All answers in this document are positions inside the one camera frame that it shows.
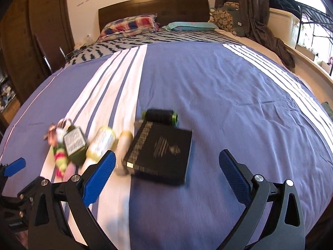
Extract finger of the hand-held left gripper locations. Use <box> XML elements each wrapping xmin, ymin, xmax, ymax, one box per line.
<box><xmin>0</xmin><ymin>157</ymin><xmax>26</xmax><ymax>178</ymax></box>

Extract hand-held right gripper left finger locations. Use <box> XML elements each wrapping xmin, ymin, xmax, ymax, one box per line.
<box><xmin>27</xmin><ymin>150</ymin><xmax>117</xmax><ymax>250</ymax></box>

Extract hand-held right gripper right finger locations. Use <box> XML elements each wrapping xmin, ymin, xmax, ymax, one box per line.
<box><xmin>219</xmin><ymin>149</ymin><xmax>306</xmax><ymax>250</ymax></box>

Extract yellow labelled bottle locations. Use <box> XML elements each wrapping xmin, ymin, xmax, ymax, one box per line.
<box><xmin>86</xmin><ymin>126</ymin><xmax>117</xmax><ymax>162</ymax></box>

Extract cream white bottle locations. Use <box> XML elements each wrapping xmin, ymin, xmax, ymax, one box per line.
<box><xmin>114</xmin><ymin>131</ymin><xmax>134</xmax><ymax>176</ymax></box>

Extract colourful fuzzy plush toy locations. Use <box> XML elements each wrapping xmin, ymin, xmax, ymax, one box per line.
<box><xmin>43</xmin><ymin>118</ymin><xmax>74</xmax><ymax>181</ymax></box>

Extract dark green small box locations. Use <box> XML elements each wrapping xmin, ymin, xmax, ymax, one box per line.
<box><xmin>63</xmin><ymin>125</ymin><xmax>90</xmax><ymax>165</ymax></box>

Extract black box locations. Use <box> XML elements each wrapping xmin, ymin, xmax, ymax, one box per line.
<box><xmin>122</xmin><ymin>121</ymin><xmax>194</xmax><ymax>186</ymax></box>

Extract black thread spool green ends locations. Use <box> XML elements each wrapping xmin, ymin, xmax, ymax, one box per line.
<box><xmin>142</xmin><ymin>109</ymin><xmax>179</xmax><ymax>126</ymax></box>

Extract cluttered shelf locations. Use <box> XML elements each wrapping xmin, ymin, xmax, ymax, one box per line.
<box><xmin>0</xmin><ymin>68</ymin><xmax>21</xmax><ymax>116</ymax></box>

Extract blue white striped blanket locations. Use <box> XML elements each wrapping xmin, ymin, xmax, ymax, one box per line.
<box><xmin>0</xmin><ymin>42</ymin><xmax>333</xmax><ymax>250</ymax></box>

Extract beige bed sheet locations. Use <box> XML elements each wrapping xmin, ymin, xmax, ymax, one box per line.
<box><xmin>242</xmin><ymin>35</ymin><xmax>333</xmax><ymax>110</ymax></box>

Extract grey zigzag patterned blanket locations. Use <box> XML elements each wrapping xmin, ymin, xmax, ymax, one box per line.
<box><xmin>64</xmin><ymin>29</ymin><xmax>245</xmax><ymax>65</ymax></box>

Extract brown wooden wardrobe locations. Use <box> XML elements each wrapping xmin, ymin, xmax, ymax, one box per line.
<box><xmin>0</xmin><ymin>0</ymin><xmax>76</xmax><ymax>105</ymax></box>

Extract plaid pillow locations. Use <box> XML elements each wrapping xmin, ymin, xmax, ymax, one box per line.
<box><xmin>100</xmin><ymin>14</ymin><xmax>160</xmax><ymax>38</ymax></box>

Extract teal pillow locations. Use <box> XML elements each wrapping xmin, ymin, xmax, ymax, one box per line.
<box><xmin>163</xmin><ymin>21</ymin><xmax>219</xmax><ymax>32</ymax></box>

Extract white storage box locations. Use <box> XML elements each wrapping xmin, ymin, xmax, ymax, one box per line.
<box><xmin>268</xmin><ymin>7</ymin><xmax>306</xmax><ymax>49</ymax></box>

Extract round patterned cushion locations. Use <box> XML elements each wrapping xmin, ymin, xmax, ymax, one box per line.
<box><xmin>209</xmin><ymin>2</ymin><xmax>241</xmax><ymax>33</ymax></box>

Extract brown curtain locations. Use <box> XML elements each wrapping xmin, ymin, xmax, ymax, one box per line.
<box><xmin>215</xmin><ymin>0</ymin><xmax>296</xmax><ymax>68</ymax></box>

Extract black metal rack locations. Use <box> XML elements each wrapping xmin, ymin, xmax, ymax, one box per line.
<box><xmin>297</xmin><ymin>1</ymin><xmax>333</xmax><ymax>77</ymax></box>

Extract dark wooden headboard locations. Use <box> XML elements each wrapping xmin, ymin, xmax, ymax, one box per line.
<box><xmin>98</xmin><ymin>0</ymin><xmax>210</xmax><ymax>35</ymax></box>

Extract black clothing pile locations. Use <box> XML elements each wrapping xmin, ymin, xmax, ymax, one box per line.
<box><xmin>267</xmin><ymin>0</ymin><xmax>303</xmax><ymax>19</ymax></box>

